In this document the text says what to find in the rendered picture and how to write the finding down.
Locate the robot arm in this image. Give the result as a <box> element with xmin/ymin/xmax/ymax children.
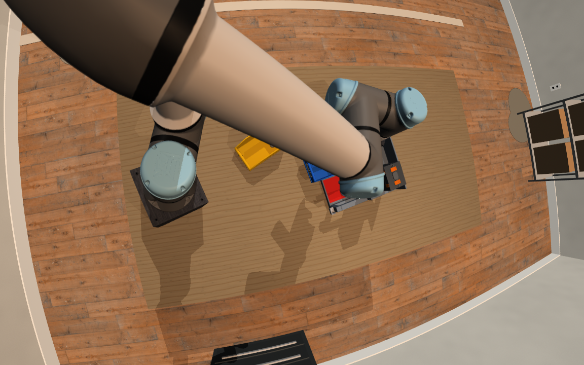
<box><xmin>4</xmin><ymin>0</ymin><xmax>427</xmax><ymax>212</ymax></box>

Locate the blue bin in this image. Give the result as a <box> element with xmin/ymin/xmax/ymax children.
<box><xmin>304</xmin><ymin>161</ymin><xmax>334</xmax><ymax>183</ymax></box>

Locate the yellow bin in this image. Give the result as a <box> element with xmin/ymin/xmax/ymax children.
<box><xmin>236</xmin><ymin>136</ymin><xmax>280</xmax><ymax>171</ymax></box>

